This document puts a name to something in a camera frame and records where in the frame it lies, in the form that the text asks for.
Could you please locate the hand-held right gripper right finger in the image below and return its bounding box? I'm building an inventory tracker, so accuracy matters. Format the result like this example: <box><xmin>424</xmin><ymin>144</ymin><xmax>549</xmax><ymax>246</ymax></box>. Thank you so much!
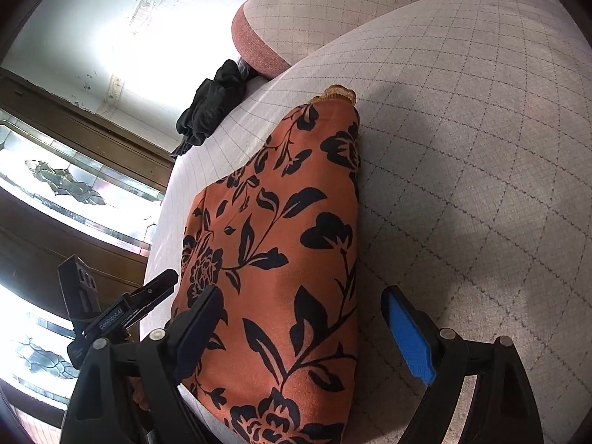
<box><xmin>380</xmin><ymin>285</ymin><xmax>545</xmax><ymax>444</ymax></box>

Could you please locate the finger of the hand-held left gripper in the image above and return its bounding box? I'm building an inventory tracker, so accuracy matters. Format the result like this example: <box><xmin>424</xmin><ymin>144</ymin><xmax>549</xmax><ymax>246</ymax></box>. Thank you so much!
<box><xmin>124</xmin><ymin>269</ymin><xmax>179</xmax><ymax>322</ymax></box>

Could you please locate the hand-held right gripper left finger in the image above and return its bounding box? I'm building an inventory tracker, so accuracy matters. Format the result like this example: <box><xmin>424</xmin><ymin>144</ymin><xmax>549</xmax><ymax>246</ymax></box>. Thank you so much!
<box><xmin>60</xmin><ymin>285</ymin><xmax>225</xmax><ymax>444</ymax></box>

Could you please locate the orange black floral garment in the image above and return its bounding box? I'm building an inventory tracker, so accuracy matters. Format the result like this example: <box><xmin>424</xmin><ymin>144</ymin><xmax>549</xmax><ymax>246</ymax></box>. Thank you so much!
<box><xmin>171</xmin><ymin>84</ymin><xmax>362</xmax><ymax>444</ymax></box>

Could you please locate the person's left hand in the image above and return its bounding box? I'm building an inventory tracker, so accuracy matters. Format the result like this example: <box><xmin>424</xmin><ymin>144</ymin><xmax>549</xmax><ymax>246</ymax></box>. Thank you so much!
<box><xmin>129</xmin><ymin>376</ymin><xmax>151</xmax><ymax>413</ymax></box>

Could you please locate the wooden window with patterned glass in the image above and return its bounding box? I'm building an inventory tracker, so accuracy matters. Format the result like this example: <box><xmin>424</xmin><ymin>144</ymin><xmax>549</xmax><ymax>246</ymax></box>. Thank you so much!
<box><xmin>0</xmin><ymin>67</ymin><xmax>175</xmax><ymax>426</ymax></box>

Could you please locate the white quilted bed blanket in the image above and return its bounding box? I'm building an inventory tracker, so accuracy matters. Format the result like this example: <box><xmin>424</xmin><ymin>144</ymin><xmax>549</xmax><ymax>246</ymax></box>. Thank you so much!
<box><xmin>139</xmin><ymin>0</ymin><xmax>592</xmax><ymax>444</ymax></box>

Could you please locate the black crumpled cloth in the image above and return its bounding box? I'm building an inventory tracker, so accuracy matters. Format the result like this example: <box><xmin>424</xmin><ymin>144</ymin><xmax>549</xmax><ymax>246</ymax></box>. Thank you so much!
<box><xmin>171</xmin><ymin>58</ymin><xmax>260</xmax><ymax>158</ymax></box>

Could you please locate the white pillow with pink edge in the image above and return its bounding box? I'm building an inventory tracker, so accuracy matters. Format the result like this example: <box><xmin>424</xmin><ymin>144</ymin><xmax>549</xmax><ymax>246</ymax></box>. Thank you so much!
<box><xmin>230</xmin><ymin>0</ymin><xmax>530</xmax><ymax>80</ymax></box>

